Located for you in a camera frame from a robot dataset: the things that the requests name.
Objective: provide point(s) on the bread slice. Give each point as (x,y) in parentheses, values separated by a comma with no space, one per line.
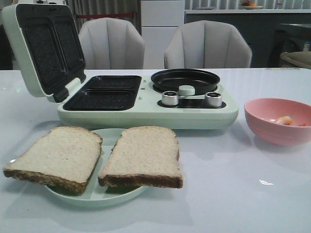
(144,156)
(65,158)

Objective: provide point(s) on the mint green sandwich maker lid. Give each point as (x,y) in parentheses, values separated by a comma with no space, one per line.
(46,46)

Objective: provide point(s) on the shrimp in bowl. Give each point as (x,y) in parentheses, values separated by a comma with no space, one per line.
(285,120)

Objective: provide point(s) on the left silver control knob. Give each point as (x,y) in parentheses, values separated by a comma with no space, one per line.
(170,98)

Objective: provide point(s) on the silver control knob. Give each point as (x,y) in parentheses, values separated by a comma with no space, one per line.
(170,98)
(213,99)

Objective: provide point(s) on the mint green sandwich maker base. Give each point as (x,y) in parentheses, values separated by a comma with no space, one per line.
(129,100)

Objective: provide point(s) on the right silver control knob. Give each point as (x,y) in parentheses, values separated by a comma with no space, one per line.
(213,99)

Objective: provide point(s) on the left grey upholstered chair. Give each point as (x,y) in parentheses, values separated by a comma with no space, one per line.
(110,43)

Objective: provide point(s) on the grey upholstered chair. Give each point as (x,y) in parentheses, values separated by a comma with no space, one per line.
(110,43)
(207,44)

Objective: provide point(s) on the right grey upholstered chair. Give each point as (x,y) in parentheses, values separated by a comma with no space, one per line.
(207,44)

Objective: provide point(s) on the white refrigerator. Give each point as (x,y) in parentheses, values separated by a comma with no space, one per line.
(159,19)

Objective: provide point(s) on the mint green round plate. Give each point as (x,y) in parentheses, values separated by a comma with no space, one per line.
(96,195)

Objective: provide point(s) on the pink bowl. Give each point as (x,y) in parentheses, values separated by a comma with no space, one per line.
(261,114)

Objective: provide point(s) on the grey curtain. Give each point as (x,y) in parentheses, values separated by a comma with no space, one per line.
(96,7)

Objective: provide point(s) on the dark kitchen counter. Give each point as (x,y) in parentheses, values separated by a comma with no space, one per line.
(268,32)

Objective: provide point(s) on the fruit plate on counter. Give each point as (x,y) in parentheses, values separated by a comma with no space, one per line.
(248,5)

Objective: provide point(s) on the beige sofa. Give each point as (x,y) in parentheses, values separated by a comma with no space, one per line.
(300,59)

